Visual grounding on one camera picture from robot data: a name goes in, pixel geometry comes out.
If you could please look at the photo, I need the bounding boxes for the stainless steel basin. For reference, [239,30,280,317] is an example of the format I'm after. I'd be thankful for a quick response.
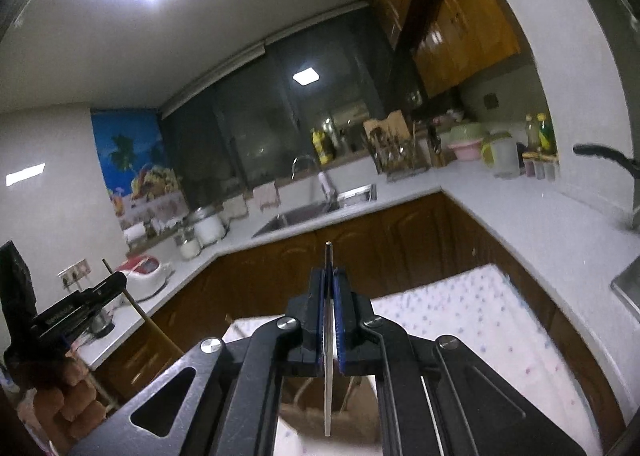
[610,256,640,314]

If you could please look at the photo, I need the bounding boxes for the pink green bowl stack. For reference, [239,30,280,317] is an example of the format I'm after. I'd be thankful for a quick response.
[446,123,485,163]

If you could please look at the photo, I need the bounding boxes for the green oil bottle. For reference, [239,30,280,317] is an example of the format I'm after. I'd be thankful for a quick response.
[537,112,557,154]

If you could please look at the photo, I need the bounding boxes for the black pan handle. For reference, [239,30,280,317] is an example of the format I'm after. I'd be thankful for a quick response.
[572,143,640,231]

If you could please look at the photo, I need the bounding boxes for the tropical wall poster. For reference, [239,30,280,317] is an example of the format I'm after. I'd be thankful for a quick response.
[91,108,188,237]

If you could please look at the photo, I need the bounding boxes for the white container green lid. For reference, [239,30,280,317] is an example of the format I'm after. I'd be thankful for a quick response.
[481,132,521,180]

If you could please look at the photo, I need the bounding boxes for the chrome faucet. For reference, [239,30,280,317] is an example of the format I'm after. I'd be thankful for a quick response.
[291,154,338,211]

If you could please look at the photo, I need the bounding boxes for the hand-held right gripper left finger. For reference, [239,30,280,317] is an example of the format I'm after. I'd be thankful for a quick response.
[66,268,327,456]

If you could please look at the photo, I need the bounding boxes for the white wall socket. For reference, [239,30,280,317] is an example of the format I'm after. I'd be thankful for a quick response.
[57,259,92,287]

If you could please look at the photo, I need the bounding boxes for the brown lower cabinets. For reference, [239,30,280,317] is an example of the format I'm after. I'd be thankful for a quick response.
[95,191,626,437]

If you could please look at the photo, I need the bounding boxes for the spice jar set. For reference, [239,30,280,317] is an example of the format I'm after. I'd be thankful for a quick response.
[521,152,558,183]

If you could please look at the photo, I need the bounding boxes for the dark kitchen window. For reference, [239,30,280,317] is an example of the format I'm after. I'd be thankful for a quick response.
[160,3,426,207]

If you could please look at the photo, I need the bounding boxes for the wooden wall cabinets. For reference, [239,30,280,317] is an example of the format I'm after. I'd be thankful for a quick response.
[365,0,521,99]

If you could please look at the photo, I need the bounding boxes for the yellow bottle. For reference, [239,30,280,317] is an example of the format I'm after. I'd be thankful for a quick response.
[311,128,337,165]

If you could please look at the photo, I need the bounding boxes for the steel kitchen sink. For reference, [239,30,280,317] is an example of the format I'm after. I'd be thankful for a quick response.
[251,184,378,239]

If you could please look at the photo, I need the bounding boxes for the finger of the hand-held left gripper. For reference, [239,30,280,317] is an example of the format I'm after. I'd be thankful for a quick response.
[29,271,127,345]

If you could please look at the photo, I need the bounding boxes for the red white rice cooker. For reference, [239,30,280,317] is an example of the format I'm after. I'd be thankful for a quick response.
[114,256,175,303]

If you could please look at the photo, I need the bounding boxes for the white kitchen countertop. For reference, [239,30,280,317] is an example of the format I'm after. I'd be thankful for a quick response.
[75,171,640,432]

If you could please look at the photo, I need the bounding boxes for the dish rack with utensils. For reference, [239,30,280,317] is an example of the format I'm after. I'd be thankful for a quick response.
[362,110,432,179]

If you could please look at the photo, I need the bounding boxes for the dark utensil caddy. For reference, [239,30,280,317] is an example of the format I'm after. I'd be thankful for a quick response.
[426,123,449,168]

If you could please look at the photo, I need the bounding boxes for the beige dishcloth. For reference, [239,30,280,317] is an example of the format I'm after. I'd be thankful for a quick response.
[222,198,249,221]
[251,182,281,210]

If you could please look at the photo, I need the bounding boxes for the white pot with lid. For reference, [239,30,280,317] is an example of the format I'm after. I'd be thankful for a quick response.
[192,207,227,245]

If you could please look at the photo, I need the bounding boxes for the white floral tablecloth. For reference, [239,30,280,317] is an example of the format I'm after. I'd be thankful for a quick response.
[275,263,601,456]

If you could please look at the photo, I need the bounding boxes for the person's left hand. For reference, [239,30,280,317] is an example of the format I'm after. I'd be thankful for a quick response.
[29,357,107,453]

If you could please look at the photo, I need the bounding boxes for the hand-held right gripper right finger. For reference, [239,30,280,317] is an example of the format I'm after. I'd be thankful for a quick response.
[333,268,589,456]

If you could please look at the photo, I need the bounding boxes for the white glass jar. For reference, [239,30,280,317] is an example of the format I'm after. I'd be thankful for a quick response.
[175,228,202,261]

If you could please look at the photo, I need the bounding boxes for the wooden chopstick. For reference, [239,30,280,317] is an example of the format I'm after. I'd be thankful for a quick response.
[101,258,185,357]

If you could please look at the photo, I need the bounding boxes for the silver metal chopstick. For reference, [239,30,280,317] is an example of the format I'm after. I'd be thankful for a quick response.
[323,241,335,437]

